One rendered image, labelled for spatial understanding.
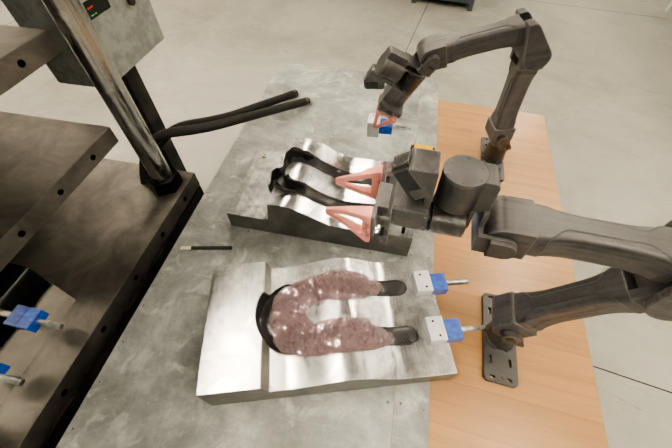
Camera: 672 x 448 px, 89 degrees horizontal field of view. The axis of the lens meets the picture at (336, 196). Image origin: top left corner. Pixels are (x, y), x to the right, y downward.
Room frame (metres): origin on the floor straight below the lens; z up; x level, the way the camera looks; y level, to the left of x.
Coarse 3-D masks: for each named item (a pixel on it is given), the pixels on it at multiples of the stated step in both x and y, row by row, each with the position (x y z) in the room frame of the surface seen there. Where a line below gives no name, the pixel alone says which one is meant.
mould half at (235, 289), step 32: (224, 288) 0.32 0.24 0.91; (256, 288) 0.32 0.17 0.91; (224, 320) 0.25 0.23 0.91; (320, 320) 0.25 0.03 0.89; (384, 320) 0.26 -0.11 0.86; (416, 320) 0.27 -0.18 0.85; (224, 352) 0.19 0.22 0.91; (256, 352) 0.19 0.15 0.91; (352, 352) 0.19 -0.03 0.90; (384, 352) 0.20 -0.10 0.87; (416, 352) 0.20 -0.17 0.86; (448, 352) 0.20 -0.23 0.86; (224, 384) 0.13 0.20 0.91; (256, 384) 0.13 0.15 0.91; (288, 384) 0.14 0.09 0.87; (320, 384) 0.13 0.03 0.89; (352, 384) 0.14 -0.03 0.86; (384, 384) 0.15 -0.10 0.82
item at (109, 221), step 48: (96, 192) 0.69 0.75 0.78; (144, 192) 0.69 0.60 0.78; (192, 192) 0.73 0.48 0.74; (48, 240) 0.52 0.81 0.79; (96, 240) 0.52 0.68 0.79; (144, 240) 0.52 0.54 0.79; (96, 288) 0.37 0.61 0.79; (96, 336) 0.26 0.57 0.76; (48, 384) 0.15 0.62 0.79; (0, 432) 0.07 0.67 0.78; (48, 432) 0.07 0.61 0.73
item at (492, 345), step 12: (492, 336) 0.24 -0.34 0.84; (492, 348) 0.22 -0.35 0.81; (504, 348) 0.22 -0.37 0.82; (492, 360) 0.20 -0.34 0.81; (504, 360) 0.20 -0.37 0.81; (516, 360) 0.20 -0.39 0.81; (492, 372) 0.17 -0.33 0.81; (504, 372) 0.17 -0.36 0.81; (516, 372) 0.17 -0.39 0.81; (504, 384) 0.15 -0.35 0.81; (516, 384) 0.15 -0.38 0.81
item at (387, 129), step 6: (372, 114) 0.86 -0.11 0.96; (372, 120) 0.83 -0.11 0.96; (378, 120) 0.83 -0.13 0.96; (384, 120) 0.85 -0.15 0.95; (384, 126) 0.82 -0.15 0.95; (390, 126) 0.82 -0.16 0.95; (396, 126) 0.83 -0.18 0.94; (402, 126) 0.82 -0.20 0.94; (372, 132) 0.82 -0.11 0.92; (378, 132) 0.81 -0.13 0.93; (384, 132) 0.81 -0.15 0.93; (390, 132) 0.81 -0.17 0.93
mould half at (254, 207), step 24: (312, 144) 0.75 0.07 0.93; (264, 168) 0.72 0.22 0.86; (288, 168) 0.65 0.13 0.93; (312, 168) 0.66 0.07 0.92; (360, 168) 0.70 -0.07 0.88; (384, 168) 0.70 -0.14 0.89; (240, 192) 0.63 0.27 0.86; (264, 192) 0.63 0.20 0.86; (288, 192) 0.57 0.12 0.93; (336, 192) 0.61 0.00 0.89; (240, 216) 0.55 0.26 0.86; (264, 216) 0.54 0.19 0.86; (288, 216) 0.52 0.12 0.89; (312, 216) 0.51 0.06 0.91; (336, 240) 0.49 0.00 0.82; (360, 240) 0.48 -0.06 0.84; (408, 240) 0.46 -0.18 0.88
